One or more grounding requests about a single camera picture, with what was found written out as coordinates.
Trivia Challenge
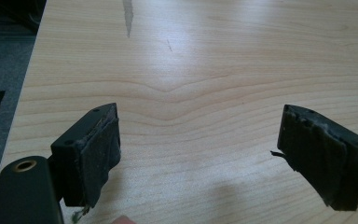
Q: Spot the dark furniture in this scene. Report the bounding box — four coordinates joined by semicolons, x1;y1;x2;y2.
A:
0;0;48;35

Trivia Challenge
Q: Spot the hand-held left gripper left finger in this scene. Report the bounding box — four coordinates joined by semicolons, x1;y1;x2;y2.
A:
49;103;122;208

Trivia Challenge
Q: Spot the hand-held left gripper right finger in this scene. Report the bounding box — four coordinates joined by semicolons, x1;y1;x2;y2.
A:
269;104;358;212

